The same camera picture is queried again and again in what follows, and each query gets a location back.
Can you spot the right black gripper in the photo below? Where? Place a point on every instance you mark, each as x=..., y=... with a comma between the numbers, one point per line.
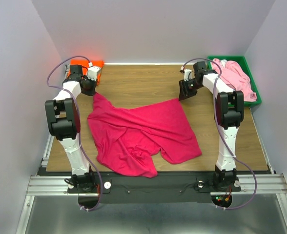
x=184, y=92

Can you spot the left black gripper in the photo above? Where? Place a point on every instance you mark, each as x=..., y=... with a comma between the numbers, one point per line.
x=91, y=92

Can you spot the magenta t-shirt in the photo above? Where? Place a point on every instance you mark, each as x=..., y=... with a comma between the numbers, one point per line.
x=127, y=139

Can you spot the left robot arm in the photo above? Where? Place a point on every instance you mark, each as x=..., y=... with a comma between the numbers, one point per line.
x=64, y=124

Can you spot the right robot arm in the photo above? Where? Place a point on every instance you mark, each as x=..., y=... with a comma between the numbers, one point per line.
x=228, y=114

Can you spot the white garment in bin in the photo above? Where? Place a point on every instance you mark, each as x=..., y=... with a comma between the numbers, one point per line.
x=223, y=63

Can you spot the pink t-shirt in bin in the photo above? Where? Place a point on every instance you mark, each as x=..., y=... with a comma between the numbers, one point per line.
x=237, y=79

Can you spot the green plastic bin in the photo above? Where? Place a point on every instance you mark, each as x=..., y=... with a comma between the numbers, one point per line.
x=241, y=60

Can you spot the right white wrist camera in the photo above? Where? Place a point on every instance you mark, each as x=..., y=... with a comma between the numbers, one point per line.
x=187, y=74

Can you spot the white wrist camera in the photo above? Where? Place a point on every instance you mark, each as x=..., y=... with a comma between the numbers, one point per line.
x=187, y=74
x=93, y=72

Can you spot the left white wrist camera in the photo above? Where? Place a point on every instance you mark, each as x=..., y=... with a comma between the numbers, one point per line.
x=93, y=72

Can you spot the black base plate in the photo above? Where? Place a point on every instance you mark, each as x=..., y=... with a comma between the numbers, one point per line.
x=165, y=188

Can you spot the aluminium frame rail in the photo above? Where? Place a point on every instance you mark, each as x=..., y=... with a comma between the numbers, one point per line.
x=263, y=184

